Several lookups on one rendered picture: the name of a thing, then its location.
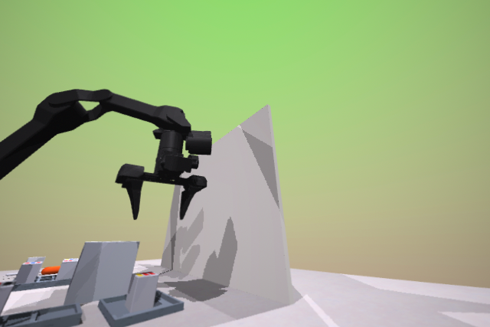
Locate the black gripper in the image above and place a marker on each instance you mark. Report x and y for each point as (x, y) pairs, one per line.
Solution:
(131, 177)

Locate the orange-handled screwdriver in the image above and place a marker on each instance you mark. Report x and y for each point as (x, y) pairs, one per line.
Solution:
(45, 271)

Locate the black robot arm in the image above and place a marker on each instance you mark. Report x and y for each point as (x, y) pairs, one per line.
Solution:
(62, 112)

